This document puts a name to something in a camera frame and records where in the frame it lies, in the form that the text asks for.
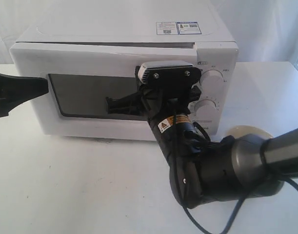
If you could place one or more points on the white microwave oven body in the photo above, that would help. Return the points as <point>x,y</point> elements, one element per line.
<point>132,23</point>

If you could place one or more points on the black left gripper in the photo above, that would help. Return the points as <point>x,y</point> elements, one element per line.
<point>15,91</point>

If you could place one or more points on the white control knob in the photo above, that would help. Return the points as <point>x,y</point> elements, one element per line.
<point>205,109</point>
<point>212,81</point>

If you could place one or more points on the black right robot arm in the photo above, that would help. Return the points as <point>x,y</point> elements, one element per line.
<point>201,170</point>

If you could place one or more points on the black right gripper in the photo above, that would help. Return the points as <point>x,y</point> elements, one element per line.
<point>149,103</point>

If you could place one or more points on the blue white label sticker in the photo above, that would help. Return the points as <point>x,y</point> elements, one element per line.
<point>178,28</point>

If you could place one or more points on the white microwave oven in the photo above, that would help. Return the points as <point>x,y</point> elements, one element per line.
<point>80,77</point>

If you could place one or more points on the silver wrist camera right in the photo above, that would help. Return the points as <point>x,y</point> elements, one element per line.
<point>167,74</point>

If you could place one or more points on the upper white control knob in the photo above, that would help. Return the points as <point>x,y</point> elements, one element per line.
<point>212,81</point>

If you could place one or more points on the lower white control knob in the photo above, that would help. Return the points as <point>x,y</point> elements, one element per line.
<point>205,109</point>

